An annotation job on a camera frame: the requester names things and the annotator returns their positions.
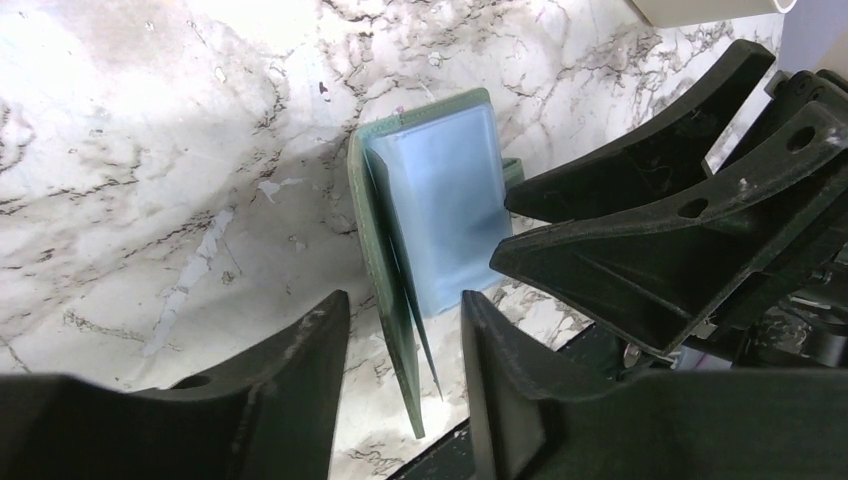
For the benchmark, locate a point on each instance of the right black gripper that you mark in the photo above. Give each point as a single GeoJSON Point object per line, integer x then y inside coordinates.
{"type": "Point", "coordinates": [750, 264]}

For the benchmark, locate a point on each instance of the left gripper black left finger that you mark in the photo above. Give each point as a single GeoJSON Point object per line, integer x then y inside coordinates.
{"type": "Point", "coordinates": [268, 412]}

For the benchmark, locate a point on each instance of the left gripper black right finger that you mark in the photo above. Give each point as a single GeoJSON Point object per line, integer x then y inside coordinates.
{"type": "Point", "coordinates": [535, 414]}

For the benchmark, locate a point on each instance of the green card holder wallet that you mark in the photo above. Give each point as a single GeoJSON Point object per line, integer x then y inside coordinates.
{"type": "Point", "coordinates": [428, 188]}

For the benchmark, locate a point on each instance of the white oblong plastic tray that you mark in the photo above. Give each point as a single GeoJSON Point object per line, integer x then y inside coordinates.
{"type": "Point", "coordinates": [678, 13]}

